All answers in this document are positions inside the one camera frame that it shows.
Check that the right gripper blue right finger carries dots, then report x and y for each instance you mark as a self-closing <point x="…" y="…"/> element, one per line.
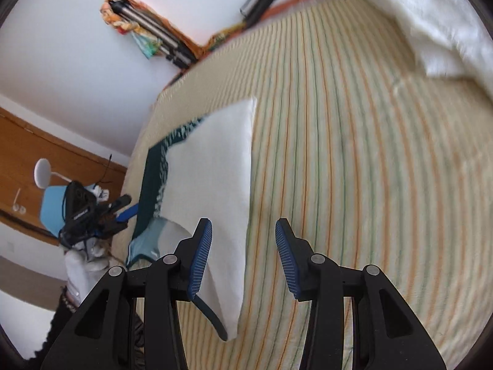
<point x="386" y="332"/>

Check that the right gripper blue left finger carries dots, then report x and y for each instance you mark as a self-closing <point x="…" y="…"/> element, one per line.
<point x="101" y="333"/>

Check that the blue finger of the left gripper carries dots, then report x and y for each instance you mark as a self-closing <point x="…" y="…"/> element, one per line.
<point x="118" y="204"/>
<point x="112" y="223"/>

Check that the green cream tree print t-shirt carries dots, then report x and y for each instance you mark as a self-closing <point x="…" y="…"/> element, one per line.
<point x="202" y="169"/>

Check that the white gloved left hand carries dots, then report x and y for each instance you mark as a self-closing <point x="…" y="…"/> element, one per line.
<point x="85" y="264"/>

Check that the blue ironing board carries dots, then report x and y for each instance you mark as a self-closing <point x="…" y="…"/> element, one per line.
<point x="52" y="209"/>

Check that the white desk lamp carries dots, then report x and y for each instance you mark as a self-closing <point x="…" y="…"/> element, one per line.
<point x="43" y="174"/>

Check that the colourful orange scarf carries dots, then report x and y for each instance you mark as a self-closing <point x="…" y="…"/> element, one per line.
<point x="200" y="51"/>

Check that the silver folded tripod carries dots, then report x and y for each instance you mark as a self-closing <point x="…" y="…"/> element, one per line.
<point x="152" y="37"/>

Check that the yellow striped bed blanket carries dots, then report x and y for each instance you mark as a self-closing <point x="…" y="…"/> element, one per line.
<point x="370" y="160"/>

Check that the white crumpled shirt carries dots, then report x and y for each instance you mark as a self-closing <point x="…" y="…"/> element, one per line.
<point x="447" y="37"/>

